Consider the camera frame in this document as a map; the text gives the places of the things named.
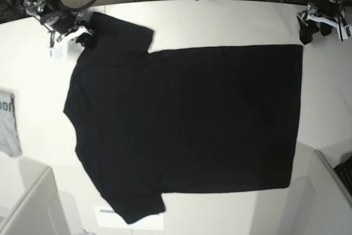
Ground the black T-shirt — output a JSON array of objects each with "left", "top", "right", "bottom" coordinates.
[{"left": 64, "top": 13, "right": 303, "bottom": 224}]

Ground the white paper label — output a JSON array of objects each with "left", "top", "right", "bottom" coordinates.
[{"left": 94, "top": 206, "right": 164, "bottom": 230}]

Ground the black keyboard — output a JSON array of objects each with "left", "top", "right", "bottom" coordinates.
[{"left": 334, "top": 156, "right": 352, "bottom": 194}]

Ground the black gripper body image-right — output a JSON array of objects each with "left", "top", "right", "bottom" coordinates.
[{"left": 296, "top": 4, "right": 338, "bottom": 36}]

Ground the white left partition panel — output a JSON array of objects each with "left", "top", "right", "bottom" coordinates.
[{"left": 1, "top": 157, "right": 87, "bottom": 234}]

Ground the grey folded T-shirt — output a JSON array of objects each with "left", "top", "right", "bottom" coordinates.
[{"left": 1, "top": 91, "right": 22, "bottom": 157}]

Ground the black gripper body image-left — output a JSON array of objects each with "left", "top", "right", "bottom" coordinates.
[{"left": 40, "top": 10, "right": 82, "bottom": 35}]

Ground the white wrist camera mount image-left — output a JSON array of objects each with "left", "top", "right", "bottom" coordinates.
[{"left": 49, "top": 31, "right": 83, "bottom": 60}]

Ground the white right partition panel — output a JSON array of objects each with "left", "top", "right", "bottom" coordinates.
[{"left": 280, "top": 151, "right": 351, "bottom": 234}]

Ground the white partition panel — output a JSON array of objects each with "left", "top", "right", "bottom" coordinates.
[
  {"left": 280, "top": 151, "right": 351, "bottom": 234},
  {"left": 1, "top": 157, "right": 87, "bottom": 234}
]

